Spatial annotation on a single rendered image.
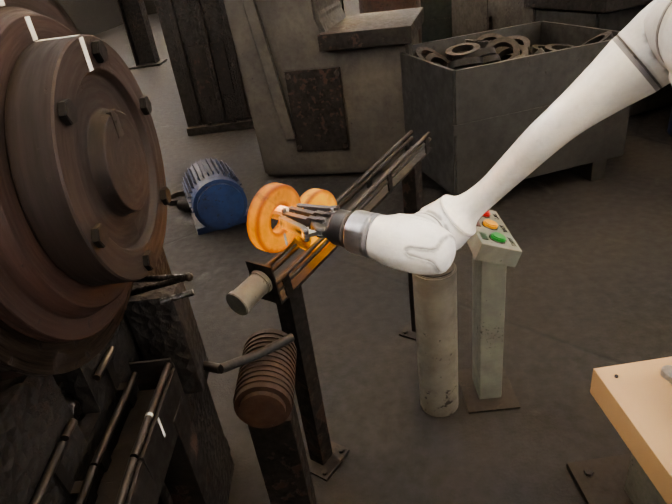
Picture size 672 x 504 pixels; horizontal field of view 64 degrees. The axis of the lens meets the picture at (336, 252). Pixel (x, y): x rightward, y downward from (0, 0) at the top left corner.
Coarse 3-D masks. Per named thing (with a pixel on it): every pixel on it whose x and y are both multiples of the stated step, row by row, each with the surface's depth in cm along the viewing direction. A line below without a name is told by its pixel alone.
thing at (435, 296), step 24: (432, 288) 142; (456, 288) 147; (432, 312) 146; (456, 312) 150; (432, 336) 151; (456, 336) 154; (432, 360) 155; (456, 360) 158; (432, 384) 160; (456, 384) 162; (432, 408) 165; (456, 408) 167
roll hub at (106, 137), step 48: (48, 48) 53; (48, 96) 49; (96, 96) 60; (48, 144) 49; (96, 144) 57; (144, 144) 72; (48, 192) 50; (96, 192) 58; (144, 192) 66; (48, 240) 52; (144, 240) 67
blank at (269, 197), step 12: (264, 192) 114; (276, 192) 116; (288, 192) 119; (252, 204) 114; (264, 204) 113; (276, 204) 117; (288, 204) 120; (252, 216) 113; (264, 216) 114; (252, 228) 114; (264, 228) 115; (276, 228) 122; (252, 240) 116; (264, 240) 116; (276, 240) 120; (288, 240) 123; (276, 252) 121
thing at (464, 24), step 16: (464, 0) 450; (480, 0) 430; (496, 0) 412; (512, 0) 396; (464, 16) 456; (480, 16) 436; (496, 16) 418; (512, 16) 401; (528, 16) 385; (464, 32) 463
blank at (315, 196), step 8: (312, 192) 129; (320, 192) 130; (328, 192) 132; (304, 200) 127; (312, 200) 128; (320, 200) 130; (328, 200) 133; (296, 240) 129; (312, 240) 131; (304, 248) 131
